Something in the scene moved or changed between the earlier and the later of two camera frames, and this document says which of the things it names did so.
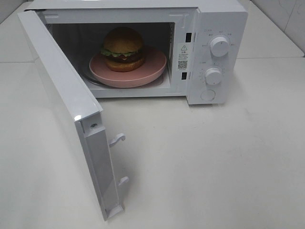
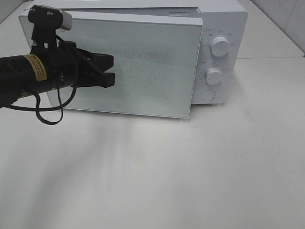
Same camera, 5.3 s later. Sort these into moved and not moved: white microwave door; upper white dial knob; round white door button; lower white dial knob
Moved: white microwave door
Not moved: upper white dial knob; lower white dial knob; round white door button
